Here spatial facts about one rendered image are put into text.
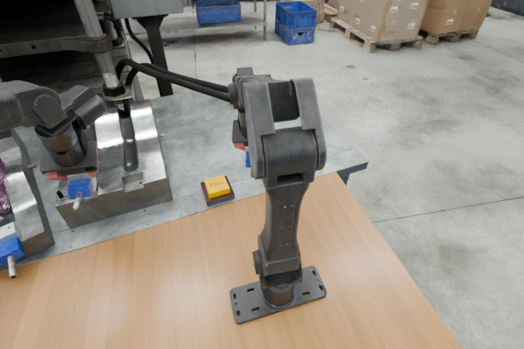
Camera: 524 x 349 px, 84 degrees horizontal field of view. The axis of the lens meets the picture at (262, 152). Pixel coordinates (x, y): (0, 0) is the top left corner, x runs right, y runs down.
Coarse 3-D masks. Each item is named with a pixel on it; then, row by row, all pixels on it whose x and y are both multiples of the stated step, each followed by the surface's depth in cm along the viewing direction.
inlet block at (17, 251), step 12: (0, 228) 65; (12, 228) 65; (0, 240) 63; (12, 240) 64; (0, 252) 62; (12, 252) 62; (24, 252) 64; (0, 264) 62; (12, 264) 60; (12, 276) 59
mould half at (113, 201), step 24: (144, 120) 93; (120, 144) 88; (144, 144) 88; (120, 168) 79; (144, 168) 79; (120, 192) 74; (144, 192) 76; (168, 192) 80; (72, 216) 72; (96, 216) 75
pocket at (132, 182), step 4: (140, 172) 78; (128, 176) 77; (132, 176) 77; (136, 176) 78; (140, 176) 78; (124, 180) 77; (128, 180) 78; (132, 180) 78; (136, 180) 79; (140, 180) 79; (124, 184) 78; (128, 184) 78; (132, 184) 78; (136, 184) 78; (140, 184) 78; (124, 188) 76; (128, 188) 77; (132, 188) 77; (136, 188) 75; (140, 188) 75
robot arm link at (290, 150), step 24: (264, 144) 35; (288, 144) 36; (312, 144) 36; (264, 168) 37; (288, 168) 36; (312, 168) 37; (288, 192) 40; (288, 216) 43; (264, 240) 51; (288, 240) 48; (264, 264) 51; (288, 264) 52
